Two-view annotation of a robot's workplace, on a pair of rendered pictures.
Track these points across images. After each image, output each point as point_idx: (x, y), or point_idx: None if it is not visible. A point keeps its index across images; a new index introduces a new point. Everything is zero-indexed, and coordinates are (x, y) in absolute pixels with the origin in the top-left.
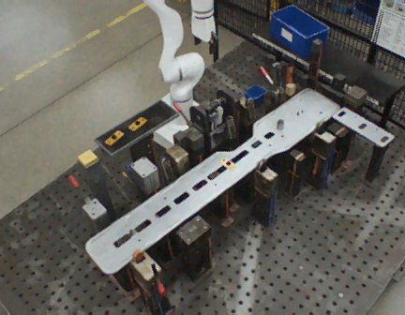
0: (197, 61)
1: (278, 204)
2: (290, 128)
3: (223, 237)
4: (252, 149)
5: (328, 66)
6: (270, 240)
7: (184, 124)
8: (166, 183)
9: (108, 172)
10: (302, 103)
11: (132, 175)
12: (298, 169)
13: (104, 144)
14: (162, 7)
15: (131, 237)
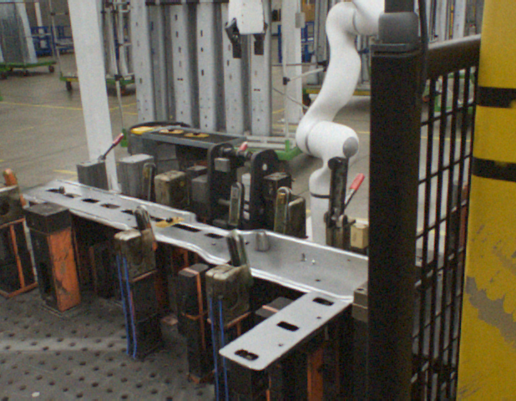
0: (331, 133)
1: (176, 362)
2: (259, 256)
3: (113, 318)
4: (202, 234)
5: None
6: (99, 359)
7: (314, 240)
8: None
9: None
10: (339, 261)
11: None
12: (180, 293)
13: (160, 130)
14: (332, 36)
15: (56, 193)
